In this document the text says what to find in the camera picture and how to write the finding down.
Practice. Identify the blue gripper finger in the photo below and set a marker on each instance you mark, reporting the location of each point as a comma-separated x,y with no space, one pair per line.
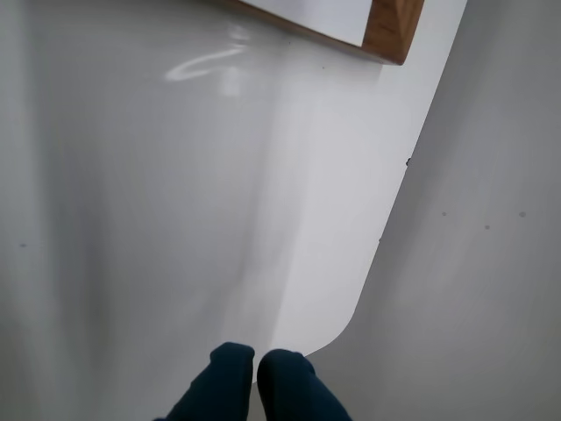
215,390
289,390

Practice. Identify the wooden chessboard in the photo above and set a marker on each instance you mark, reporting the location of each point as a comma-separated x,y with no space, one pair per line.
390,26

